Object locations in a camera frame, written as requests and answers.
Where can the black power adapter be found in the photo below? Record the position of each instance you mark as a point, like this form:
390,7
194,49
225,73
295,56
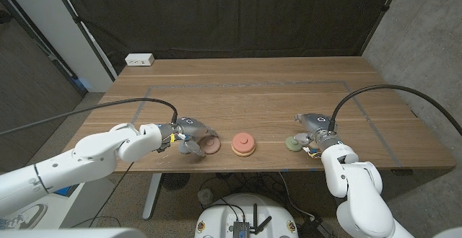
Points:
312,228

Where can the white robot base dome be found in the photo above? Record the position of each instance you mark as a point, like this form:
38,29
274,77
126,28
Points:
220,216

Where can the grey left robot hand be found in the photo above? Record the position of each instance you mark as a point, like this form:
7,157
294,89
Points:
191,126

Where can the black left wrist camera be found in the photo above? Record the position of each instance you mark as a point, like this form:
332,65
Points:
164,147

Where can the white robot torso edge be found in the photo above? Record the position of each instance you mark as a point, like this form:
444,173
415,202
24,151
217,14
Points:
72,233

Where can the white sneaker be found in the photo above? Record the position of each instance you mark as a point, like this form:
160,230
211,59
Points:
25,216

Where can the grey round floor object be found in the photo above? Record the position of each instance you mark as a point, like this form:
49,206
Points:
205,196

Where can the black backdrop curtain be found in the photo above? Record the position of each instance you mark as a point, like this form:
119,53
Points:
231,14

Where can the radio box with black antennas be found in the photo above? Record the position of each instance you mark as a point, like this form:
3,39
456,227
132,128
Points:
241,228

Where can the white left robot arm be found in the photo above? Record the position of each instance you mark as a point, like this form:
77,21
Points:
90,158

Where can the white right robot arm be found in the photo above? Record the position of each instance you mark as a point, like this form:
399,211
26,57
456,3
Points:
361,194

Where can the white table leg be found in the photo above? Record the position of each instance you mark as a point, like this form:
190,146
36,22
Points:
151,194

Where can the black backdrop stand pole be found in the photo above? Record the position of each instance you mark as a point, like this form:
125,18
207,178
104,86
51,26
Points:
83,32
382,14

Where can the black round floor fan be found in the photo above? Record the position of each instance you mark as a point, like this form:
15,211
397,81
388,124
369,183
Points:
175,181

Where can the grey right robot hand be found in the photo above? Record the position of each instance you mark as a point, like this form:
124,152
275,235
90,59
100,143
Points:
317,124

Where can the blue foot pedal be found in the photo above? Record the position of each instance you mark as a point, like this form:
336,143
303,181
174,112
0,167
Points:
66,190

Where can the white power strip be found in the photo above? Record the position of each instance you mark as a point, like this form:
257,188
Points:
139,59

